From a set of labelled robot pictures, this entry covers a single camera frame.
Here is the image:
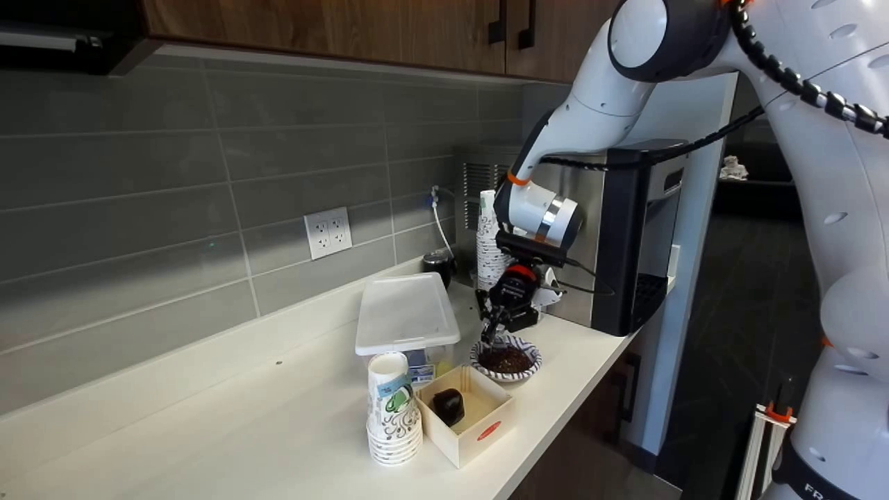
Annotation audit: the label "small black countertop device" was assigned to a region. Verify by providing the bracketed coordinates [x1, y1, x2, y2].
[419, 246, 462, 285]

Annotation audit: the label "white plastic lidded container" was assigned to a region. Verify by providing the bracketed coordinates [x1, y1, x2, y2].
[354, 270, 465, 382]

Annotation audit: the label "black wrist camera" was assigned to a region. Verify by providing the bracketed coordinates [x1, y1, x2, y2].
[494, 228, 575, 273]

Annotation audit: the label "wooden upper cabinet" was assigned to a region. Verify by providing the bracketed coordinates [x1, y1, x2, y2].
[136, 0, 624, 86]

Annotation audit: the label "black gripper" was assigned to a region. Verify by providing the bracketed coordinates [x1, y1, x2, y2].
[480, 263, 544, 346]

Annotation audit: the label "stack of patterned paper cups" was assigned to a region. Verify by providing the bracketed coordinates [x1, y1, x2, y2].
[474, 186, 510, 295]

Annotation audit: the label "black and grey coffee machine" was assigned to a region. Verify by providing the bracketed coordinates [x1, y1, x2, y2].
[593, 139, 693, 339]

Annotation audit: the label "white and blue cord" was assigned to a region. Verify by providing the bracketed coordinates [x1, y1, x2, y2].
[425, 182, 460, 260]

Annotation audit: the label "dark range hood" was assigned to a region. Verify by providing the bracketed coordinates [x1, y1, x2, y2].
[0, 0, 151, 78]

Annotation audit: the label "small black rounded object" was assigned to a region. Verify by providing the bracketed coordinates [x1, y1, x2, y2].
[432, 385, 471, 428]

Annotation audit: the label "white wall outlet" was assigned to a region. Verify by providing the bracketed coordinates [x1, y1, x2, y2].
[301, 204, 355, 260]

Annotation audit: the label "open wooden box red label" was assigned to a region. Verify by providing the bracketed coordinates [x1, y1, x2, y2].
[411, 363, 515, 468]

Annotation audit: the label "blue patterned paper bowl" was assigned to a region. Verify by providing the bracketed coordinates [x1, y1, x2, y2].
[471, 334, 542, 389]

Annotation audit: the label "black cabinet handle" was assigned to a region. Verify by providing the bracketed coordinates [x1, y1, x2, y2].
[515, 0, 540, 53]
[487, 0, 510, 46]

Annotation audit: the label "patterned paper cup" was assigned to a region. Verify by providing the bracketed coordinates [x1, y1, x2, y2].
[364, 349, 425, 468]

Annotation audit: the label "white rods with orange clip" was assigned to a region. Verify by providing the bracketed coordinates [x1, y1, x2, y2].
[733, 400, 800, 500]

